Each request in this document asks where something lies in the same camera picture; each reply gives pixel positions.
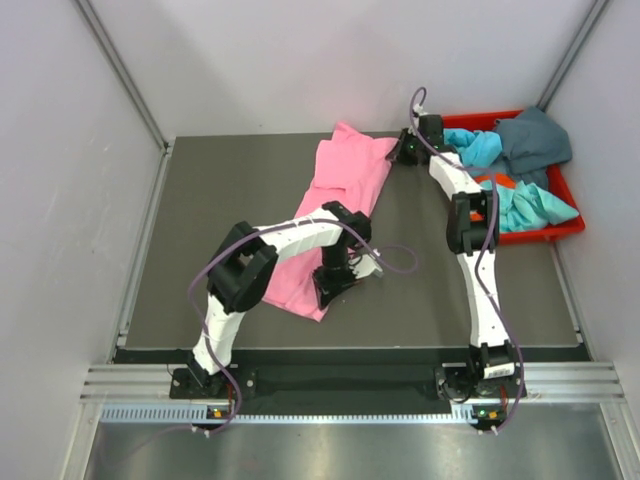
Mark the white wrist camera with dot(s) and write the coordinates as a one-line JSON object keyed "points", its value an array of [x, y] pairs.
{"points": [[365, 266], [419, 110]]}

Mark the aluminium corner post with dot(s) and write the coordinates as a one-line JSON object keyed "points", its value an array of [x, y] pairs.
{"points": [[586, 27], [106, 45]]}

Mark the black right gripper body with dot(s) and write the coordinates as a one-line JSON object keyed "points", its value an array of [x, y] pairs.
{"points": [[409, 148]]}

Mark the red plastic bin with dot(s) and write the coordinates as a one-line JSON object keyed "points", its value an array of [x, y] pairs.
{"points": [[557, 184]]}

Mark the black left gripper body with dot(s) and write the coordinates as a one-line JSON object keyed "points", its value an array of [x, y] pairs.
{"points": [[333, 273]]}

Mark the light blue t shirt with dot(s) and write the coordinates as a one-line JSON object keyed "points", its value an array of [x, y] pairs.
{"points": [[477, 149]]}

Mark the right aluminium corner post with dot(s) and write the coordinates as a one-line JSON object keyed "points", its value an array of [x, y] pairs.
{"points": [[586, 27]]}

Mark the teal t shirt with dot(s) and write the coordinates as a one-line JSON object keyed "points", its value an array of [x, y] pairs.
{"points": [[529, 207]]}

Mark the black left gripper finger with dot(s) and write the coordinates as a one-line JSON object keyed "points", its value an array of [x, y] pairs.
{"points": [[337, 289], [320, 289]]}

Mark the orange t shirt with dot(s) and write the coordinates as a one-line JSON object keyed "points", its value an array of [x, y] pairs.
{"points": [[495, 179]]}

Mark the slotted cable duct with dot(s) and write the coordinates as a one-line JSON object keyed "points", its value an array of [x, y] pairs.
{"points": [[209, 414]]}

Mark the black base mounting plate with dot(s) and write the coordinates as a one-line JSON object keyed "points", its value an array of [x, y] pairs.
{"points": [[422, 381]]}

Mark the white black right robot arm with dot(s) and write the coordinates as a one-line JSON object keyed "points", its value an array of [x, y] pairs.
{"points": [[472, 235]]}

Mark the grey blue t shirt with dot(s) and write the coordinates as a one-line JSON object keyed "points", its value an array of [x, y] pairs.
{"points": [[531, 143]]}

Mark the aluminium frame rail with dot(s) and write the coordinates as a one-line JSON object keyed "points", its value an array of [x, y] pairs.
{"points": [[551, 382]]}

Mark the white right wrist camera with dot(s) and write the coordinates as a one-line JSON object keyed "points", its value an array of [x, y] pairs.
{"points": [[419, 110]]}

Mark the left aluminium corner post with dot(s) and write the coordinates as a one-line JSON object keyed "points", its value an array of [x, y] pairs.
{"points": [[106, 45]]}

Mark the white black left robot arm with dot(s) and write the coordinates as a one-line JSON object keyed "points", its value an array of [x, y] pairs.
{"points": [[241, 270]]}

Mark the pink t shirt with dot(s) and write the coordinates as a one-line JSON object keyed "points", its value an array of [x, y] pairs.
{"points": [[350, 168]]}

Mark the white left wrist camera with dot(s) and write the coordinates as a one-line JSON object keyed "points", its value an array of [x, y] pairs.
{"points": [[365, 266]]}

